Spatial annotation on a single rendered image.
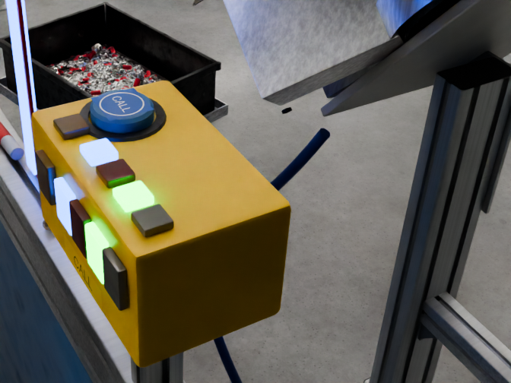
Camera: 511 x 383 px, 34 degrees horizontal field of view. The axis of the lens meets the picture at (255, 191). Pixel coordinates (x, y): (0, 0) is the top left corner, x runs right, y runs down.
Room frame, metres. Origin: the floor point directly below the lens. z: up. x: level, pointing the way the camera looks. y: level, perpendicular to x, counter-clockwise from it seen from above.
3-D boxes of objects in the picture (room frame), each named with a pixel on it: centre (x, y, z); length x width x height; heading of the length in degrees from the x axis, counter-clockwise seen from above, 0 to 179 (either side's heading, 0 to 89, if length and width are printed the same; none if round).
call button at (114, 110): (0.46, 0.09, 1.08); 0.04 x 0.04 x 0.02
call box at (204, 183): (0.42, 0.06, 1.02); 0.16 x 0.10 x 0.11; 34
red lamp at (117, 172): (0.39, 0.08, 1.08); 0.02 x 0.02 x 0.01; 34
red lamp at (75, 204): (0.38, 0.10, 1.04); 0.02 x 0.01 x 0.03; 34
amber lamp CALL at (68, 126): (0.44, 0.12, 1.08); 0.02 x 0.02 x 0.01; 34
